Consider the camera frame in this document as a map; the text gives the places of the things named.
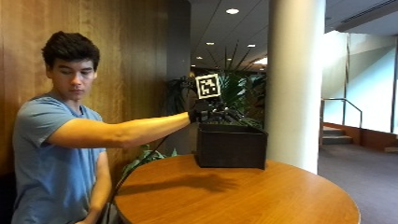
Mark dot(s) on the white round column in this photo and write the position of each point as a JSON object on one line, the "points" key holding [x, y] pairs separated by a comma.
{"points": [[294, 84]]}

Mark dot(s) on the metal stair handrail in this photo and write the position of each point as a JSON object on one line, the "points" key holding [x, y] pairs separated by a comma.
{"points": [[347, 107]]}

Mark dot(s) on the carpeted stair steps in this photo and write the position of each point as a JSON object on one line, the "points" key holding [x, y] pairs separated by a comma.
{"points": [[334, 135]]}

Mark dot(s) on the small green leafy plant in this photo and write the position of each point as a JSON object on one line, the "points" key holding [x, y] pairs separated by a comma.
{"points": [[142, 159]]}

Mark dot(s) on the the person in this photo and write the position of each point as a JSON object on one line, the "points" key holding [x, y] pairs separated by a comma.
{"points": [[53, 137]]}

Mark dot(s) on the large green potted palm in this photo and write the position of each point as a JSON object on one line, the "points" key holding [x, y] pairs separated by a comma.
{"points": [[238, 90]]}

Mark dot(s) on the white cube of black markers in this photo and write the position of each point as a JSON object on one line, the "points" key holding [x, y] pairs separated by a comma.
{"points": [[206, 86]]}

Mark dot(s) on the dark square fabric box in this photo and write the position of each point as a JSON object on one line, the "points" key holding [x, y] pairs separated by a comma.
{"points": [[230, 145]]}

